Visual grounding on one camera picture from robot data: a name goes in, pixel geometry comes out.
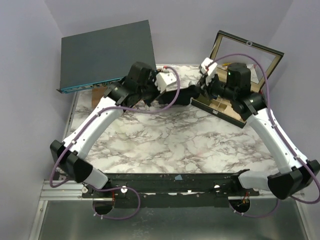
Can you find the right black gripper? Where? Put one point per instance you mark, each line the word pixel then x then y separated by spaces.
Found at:
pixel 204 87

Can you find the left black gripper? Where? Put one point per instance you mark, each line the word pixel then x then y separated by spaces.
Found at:
pixel 151 80

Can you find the black underwear white waistband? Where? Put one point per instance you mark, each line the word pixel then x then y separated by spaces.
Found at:
pixel 184 97

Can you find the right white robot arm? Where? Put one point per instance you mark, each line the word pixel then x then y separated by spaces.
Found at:
pixel 295 170

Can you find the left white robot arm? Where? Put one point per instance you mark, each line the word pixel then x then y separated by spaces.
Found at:
pixel 70 154

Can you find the black compartment box with lid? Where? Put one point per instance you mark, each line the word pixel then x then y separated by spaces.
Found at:
pixel 251 64

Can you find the wooden board stand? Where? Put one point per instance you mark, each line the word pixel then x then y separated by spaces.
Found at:
pixel 98 100

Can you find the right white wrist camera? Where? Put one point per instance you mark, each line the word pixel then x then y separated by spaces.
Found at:
pixel 208 70

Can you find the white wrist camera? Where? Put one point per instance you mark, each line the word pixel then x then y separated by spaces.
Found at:
pixel 208 70
pixel 164 80

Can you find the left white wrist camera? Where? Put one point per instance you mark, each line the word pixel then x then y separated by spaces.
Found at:
pixel 164 80

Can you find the grey network switch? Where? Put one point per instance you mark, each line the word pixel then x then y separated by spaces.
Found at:
pixel 103 56

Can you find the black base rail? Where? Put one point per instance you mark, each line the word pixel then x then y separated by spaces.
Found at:
pixel 168 190

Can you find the aluminium frame extrusion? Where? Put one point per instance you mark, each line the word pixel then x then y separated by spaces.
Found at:
pixel 70 191

